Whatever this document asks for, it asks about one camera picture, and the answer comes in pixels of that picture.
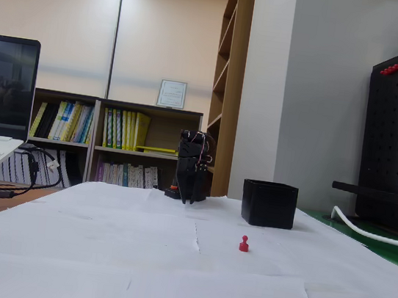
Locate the small red object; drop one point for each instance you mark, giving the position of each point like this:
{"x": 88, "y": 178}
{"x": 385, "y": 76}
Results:
{"x": 243, "y": 245}

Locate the black square box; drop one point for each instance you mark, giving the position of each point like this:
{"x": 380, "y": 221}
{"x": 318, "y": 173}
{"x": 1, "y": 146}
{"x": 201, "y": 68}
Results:
{"x": 269, "y": 205}

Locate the low bookshelf with binders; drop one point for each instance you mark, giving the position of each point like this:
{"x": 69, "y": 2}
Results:
{"x": 139, "y": 153}
{"x": 59, "y": 142}

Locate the framed certificate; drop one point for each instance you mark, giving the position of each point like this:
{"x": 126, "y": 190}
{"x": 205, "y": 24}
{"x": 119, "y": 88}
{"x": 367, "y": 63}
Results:
{"x": 172, "y": 94}

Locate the row of red plastic connectors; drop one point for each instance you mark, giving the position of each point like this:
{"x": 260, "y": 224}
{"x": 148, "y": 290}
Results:
{"x": 392, "y": 68}

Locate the black pegboard stand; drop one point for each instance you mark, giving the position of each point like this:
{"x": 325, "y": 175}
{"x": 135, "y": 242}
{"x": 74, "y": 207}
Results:
{"x": 388, "y": 146}

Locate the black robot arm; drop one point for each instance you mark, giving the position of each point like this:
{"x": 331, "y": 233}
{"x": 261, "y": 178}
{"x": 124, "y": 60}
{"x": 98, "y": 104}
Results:
{"x": 197, "y": 137}

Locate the tall wooden bookshelf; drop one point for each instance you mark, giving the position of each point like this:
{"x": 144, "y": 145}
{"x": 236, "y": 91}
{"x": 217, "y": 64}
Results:
{"x": 233, "y": 87}

